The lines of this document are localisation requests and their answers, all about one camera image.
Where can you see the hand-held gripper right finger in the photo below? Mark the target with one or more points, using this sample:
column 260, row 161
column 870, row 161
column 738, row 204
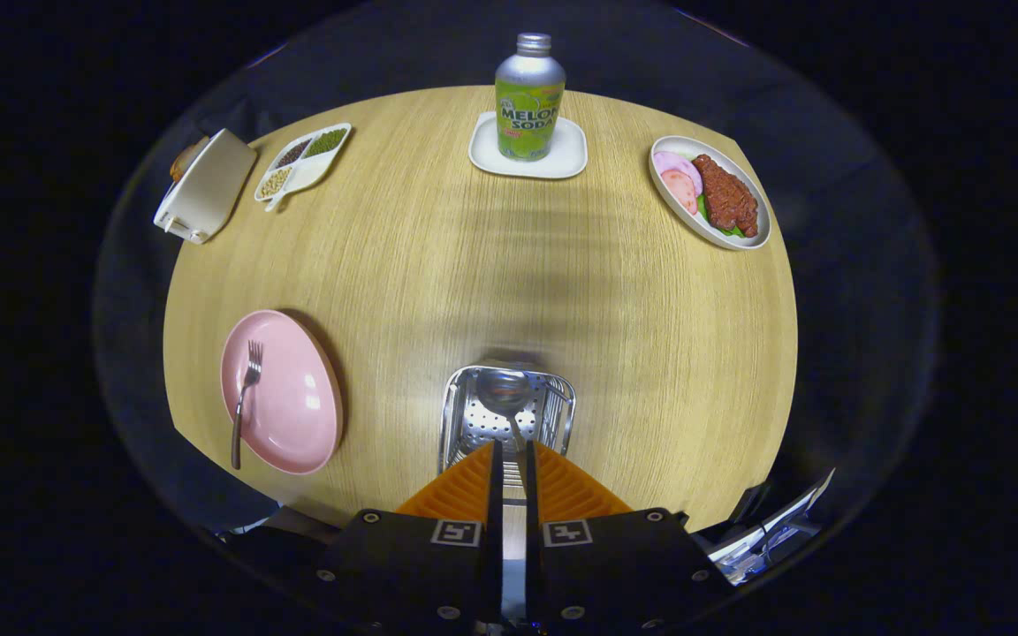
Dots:
column 532, row 530

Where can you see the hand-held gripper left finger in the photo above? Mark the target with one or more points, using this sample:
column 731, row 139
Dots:
column 495, row 530

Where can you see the perforated metal basket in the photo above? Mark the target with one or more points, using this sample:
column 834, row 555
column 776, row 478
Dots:
column 465, row 415

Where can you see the black stand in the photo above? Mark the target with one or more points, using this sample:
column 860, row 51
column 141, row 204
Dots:
column 749, row 505

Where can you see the pink round plate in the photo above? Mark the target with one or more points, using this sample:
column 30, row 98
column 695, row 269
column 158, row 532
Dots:
column 292, row 406

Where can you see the white oval food plate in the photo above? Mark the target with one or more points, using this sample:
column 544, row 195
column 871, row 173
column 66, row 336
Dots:
column 677, row 221

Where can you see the green lettuce leaf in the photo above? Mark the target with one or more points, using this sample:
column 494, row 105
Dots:
column 730, row 231

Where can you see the pink ham slice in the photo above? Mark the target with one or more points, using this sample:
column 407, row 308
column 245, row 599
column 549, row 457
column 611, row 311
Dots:
column 679, row 190
column 672, row 162

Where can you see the white square saucer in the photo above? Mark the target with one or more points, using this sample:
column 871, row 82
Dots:
column 487, row 155

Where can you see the brown meat cutlet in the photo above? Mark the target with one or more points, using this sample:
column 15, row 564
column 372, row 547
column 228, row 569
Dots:
column 725, row 199

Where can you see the white divided bean dish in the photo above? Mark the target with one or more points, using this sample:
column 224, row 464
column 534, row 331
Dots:
column 306, row 170

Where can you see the green soda bottle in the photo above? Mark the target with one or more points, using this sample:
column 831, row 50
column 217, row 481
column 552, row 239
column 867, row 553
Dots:
column 528, row 106

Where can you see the cream toaster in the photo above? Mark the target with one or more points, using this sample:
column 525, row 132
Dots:
column 208, row 185

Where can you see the toast slice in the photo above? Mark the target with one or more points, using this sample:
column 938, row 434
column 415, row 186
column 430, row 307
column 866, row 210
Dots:
column 184, row 161

